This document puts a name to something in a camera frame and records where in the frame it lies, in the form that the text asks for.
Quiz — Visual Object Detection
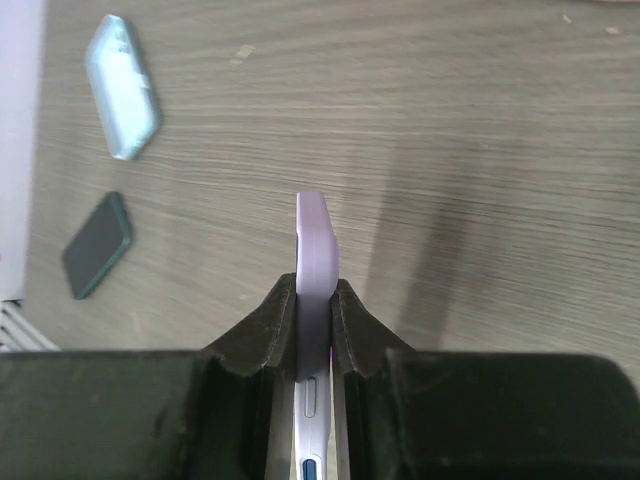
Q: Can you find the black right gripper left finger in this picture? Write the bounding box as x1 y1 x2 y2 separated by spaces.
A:
1 274 296 479

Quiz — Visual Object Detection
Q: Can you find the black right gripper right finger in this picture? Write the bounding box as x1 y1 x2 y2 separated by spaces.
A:
331 281 639 479

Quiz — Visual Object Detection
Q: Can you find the lilac phone case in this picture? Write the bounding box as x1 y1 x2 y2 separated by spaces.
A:
294 191 339 479

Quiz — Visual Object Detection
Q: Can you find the dark green smartphone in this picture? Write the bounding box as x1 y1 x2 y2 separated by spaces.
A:
62 191 134 300

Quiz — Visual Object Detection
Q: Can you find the light blue phone case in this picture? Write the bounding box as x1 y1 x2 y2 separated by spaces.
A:
85 14 161 161

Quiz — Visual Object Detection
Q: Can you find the blue smartphone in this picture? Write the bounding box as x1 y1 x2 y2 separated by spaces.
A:
300 458 321 480

